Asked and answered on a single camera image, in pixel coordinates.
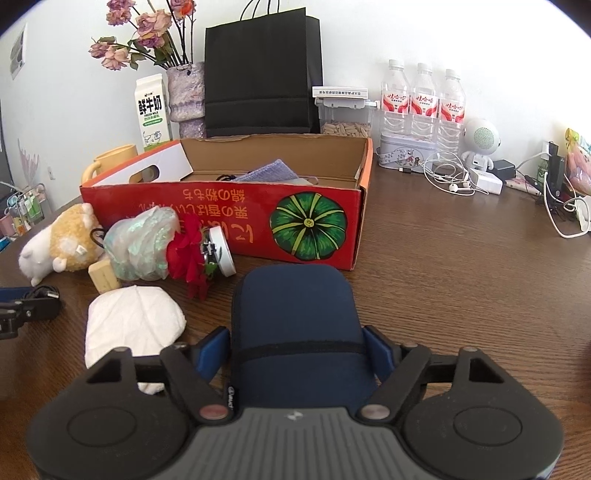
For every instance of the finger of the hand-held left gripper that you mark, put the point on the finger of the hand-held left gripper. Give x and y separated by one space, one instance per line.
32 309
11 293

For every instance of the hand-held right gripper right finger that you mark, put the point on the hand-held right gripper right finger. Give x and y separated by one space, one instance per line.
378 353

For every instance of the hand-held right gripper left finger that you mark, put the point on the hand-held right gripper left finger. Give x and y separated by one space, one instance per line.
213 353

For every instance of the yellow white plush sheep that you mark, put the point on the yellow white plush sheep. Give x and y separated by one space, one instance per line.
64 235

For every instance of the navy zip case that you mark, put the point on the navy zip case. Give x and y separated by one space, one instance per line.
300 332

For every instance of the white tissue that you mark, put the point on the white tissue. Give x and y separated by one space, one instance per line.
134 323

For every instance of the greenish plastic bag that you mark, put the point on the greenish plastic bag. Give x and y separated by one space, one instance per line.
138 244

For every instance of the red cardboard box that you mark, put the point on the red cardboard box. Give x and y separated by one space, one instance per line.
258 207

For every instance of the purple cloth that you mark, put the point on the purple cloth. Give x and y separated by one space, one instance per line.
272 170

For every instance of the small wooden block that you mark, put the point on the small wooden block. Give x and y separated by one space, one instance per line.
104 274

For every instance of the round white tin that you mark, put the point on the round white tin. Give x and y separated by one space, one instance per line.
224 254

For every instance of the red artificial rose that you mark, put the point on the red artificial rose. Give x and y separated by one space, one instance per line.
184 254

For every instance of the yellow mug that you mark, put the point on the yellow mug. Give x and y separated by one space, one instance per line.
111 159

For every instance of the white earphones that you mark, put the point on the white earphones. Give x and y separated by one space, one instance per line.
455 187

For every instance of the white printed tin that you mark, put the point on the white printed tin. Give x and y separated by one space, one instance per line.
406 154

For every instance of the white charger block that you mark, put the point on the white charger block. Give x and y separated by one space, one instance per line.
487 182

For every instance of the black power adapter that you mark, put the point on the black power adapter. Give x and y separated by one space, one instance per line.
503 169

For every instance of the white green milk carton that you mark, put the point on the white green milk carton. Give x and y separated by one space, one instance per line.
154 115

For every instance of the clear seed container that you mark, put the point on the clear seed container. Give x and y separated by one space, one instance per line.
346 120

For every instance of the white robot-shaped speaker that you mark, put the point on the white robot-shaped speaker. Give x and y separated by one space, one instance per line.
480 138

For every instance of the small green bottle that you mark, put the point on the small green bottle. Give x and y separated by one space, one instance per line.
541 170

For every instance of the black desk stand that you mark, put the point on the black desk stand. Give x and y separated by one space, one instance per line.
555 175

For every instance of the clear water bottle red label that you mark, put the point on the clear water bottle red label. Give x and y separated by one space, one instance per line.
395 101
424 106
450 113

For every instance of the purple white vase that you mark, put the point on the purple white vase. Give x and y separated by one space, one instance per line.
185 97

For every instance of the flat white box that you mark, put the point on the flat white box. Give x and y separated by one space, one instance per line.
339 92

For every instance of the yellow snack packet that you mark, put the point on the yellow snack packet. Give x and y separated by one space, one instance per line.
579 159

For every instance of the black paper bag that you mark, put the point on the black paper bag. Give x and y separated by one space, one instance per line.
263 69

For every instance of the dried pink roses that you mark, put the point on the dried pink roses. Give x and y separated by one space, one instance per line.
147 27

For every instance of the white wall sheet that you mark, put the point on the white wall sheet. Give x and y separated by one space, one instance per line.
18 50

